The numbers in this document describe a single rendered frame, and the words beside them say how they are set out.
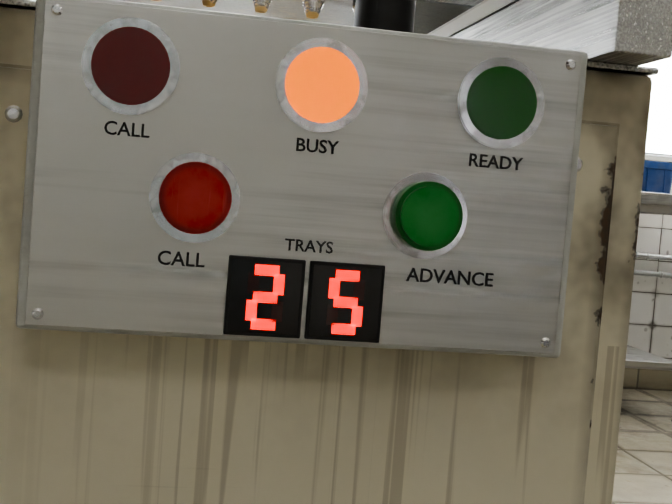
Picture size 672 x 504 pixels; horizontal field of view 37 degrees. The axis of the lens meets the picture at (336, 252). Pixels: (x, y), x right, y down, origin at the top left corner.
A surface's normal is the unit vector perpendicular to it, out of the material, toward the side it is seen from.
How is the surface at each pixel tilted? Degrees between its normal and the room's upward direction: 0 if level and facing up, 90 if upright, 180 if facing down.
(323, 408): 90
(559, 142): 90
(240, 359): 90
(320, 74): 90
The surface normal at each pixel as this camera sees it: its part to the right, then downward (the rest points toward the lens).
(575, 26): -0.98, -0.07
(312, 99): 0.16, 0.07
